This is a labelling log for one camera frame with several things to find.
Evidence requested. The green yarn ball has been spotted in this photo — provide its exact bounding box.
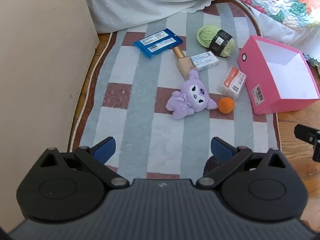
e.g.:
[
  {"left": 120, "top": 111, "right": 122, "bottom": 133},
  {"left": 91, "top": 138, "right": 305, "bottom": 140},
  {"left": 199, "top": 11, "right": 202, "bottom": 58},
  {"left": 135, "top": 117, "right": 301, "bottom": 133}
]
[{"left": 197, "top": 24, "right": 235, "bottom": 57}]

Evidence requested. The small white blue box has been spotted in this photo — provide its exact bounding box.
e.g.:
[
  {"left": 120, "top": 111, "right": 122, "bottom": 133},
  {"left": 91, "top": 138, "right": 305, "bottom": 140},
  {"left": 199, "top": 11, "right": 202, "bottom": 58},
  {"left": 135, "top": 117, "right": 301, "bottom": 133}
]
[{"left": 189, "top": 51, "right": 219, "bottom": 71}]

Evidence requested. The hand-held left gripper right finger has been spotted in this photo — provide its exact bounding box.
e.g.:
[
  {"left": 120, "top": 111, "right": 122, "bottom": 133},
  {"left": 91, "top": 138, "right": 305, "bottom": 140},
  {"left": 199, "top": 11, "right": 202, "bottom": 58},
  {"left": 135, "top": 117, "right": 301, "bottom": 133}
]
[{"left": 196, "top": 136, "right": 288, "bottom": 190}]

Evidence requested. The pink cardboard box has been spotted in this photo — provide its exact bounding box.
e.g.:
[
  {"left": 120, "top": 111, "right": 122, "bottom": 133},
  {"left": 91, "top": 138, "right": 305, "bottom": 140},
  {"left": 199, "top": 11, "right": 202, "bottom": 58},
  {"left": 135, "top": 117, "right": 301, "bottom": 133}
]
[{"left": 237, "top": 35, "right": 320, "bottom": 115}]

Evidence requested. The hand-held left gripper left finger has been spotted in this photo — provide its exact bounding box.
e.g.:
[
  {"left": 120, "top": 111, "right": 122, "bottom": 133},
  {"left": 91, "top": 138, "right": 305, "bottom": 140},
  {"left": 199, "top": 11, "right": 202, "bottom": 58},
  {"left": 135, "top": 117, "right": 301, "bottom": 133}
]
[{"left": 37, "top": 136, "right": 130, "bottom": 189}]

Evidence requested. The orange ball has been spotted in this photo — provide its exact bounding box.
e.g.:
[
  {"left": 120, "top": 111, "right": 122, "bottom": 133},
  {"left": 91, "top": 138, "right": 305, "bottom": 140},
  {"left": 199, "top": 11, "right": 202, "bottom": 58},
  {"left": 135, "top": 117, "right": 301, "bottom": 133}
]
[{"left": 217, "top": 97, "right": 235, "bottom": 114}]

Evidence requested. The brown cardboard sheet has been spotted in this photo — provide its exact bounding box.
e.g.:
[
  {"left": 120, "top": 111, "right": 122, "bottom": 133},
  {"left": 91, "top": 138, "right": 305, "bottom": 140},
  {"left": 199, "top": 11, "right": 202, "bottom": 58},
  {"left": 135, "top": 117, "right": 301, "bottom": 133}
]
[{"left": 0, "top": 0, "right": 100, "bottom": 230}]

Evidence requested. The beige foundation bottle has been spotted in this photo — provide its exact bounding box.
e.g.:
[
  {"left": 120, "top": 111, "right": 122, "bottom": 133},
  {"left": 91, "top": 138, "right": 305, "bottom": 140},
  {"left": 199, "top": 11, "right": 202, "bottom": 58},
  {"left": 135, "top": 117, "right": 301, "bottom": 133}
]
[{"left": 172, "top": 46, "right": 197, "bottom": 80}]

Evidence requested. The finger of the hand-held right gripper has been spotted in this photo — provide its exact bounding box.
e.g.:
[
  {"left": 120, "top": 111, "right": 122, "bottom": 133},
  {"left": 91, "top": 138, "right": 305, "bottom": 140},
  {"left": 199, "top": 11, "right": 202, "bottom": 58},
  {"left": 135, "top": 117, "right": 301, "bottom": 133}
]
[{"left": 294, "top": 124, "right": 320, "bottom": 163}]

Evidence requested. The white bed skirt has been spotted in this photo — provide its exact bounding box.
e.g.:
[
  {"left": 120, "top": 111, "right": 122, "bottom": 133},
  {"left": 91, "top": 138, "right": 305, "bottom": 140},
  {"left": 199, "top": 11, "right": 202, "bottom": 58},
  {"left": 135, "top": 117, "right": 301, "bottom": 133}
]
[{"left": 85, "top": 0, "right": 320, "bottom": 58}]

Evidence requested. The blue wet wipes packet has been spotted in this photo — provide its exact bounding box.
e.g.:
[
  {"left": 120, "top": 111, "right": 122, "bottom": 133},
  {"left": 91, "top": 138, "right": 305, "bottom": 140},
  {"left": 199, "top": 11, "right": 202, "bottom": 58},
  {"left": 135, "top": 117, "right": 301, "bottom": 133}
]
[{"left": 132, "top": 29, "right": 184, "bottom": 59}]

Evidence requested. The striped checked rug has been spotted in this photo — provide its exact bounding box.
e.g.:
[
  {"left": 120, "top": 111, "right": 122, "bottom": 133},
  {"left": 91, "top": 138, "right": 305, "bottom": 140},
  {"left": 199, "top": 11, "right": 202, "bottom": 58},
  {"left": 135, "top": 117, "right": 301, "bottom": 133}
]
[{"left": 67, "top": 0, "right": 282, "bottom": 180}]

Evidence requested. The orange white tissue pack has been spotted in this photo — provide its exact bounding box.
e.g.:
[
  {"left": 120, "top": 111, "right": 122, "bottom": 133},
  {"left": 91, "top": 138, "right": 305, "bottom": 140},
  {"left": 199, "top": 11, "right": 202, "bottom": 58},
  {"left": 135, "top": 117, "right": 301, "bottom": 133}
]
[{"left": 216, "top": 66, "right": 247, "bottom": 100}]

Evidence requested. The blue grey paper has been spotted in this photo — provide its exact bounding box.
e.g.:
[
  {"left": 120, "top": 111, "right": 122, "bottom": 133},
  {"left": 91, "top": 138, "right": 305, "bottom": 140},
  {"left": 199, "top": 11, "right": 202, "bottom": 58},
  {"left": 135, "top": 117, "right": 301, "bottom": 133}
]
[{"left": 303, "top": 52, "right": 320, "bottom": 68}]

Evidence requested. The purple plush toy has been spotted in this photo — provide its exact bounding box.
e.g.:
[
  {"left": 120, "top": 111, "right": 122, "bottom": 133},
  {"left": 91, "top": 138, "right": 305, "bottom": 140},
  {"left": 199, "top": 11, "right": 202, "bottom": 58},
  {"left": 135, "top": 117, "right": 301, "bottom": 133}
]
[{"left": 166, "top": 69, "right": 218, "bottom": 120}]

